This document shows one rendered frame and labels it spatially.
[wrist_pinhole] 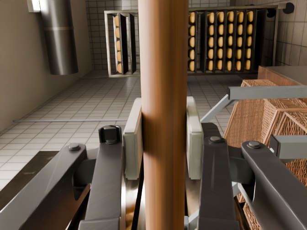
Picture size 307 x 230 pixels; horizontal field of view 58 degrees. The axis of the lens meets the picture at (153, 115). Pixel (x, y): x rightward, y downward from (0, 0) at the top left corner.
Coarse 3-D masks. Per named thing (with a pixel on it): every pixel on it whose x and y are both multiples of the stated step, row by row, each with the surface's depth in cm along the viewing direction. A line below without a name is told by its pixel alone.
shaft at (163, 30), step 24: (144, 0) 15; (168, 0) 15; (144, 24) 16; (168, 24) 15; (144, 48) 16; (168, 48) 16; (144, 72) 17; (168, 72) 16; (144, 96) 18; (168, 96) 17; (144, 120) 18; (168, 120) 17; (144, 144) 19; (168, 144) 18; (144, 168) 20; (168, 168) 18; (168, 192) 19; (168, 216) 20
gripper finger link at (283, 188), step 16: (256, 144) 14; (256, 160) 12; (272, 160) 12; (256, 176) 12; (272, 176) 11; (288, 176) 11; (256, 192) 12; (272, 192) 11; (288, 192) 10; (304, 192) 10; (256, 208) 12; (272, 208) 11; (288, 208) 9; (304, 208) 9; (272, 224) 11; (288, 224) 9; (304, 224) 9
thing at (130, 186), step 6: (126, 180) 135; (132, 180) 148; (138, 180) 162; (126, 186) 132; (132, 186) 145; (126, 192) 130; (132, 192) 143; (126, 198) 128; (132, 198) 140; (126, 204) 126; (132, 204) 138; (126, 210) 124; (132, 210) 135; (126, 216) 122; (132, 216) 133; (126, 222) 121; (126, 228) 119
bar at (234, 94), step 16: (240, 96) 105; (256, 96) 105; (272, 96) 104; (288, 96) 104; (304, 96) 104; (208, 112) 110; (272, 144) 62; (288, 144) 59; (304, 144) 59; (288, 160) 62; (192, 224) 68
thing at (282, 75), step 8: (264, 72) 173; (272, 72) 160; (280, 72) 162; (288, 72) 161; (296, 72) 160; (304, 72) 160; (272, 80) 159; (280, 80) 148; (288, 80) 139; (296, 80) 140; (304, 80) 139; (264, 128) 174; (256, 136) 190
